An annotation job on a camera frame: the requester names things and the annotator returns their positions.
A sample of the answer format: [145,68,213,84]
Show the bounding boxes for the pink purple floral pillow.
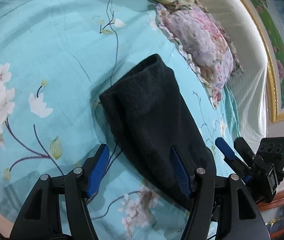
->
[155,0,243,108]

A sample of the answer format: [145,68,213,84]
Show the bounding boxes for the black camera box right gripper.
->
[257,137,284,168]

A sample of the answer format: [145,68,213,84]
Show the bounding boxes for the black knit pants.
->
[99,54,217,210]

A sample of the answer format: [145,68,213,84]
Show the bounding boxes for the striped padded headboard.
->
[199,0,268,151]

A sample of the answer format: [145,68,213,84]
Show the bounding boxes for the wooden cabinet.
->
[257,190,284,239]

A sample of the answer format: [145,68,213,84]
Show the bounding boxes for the turquoise floral bed sheet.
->
[0,0,237,239]

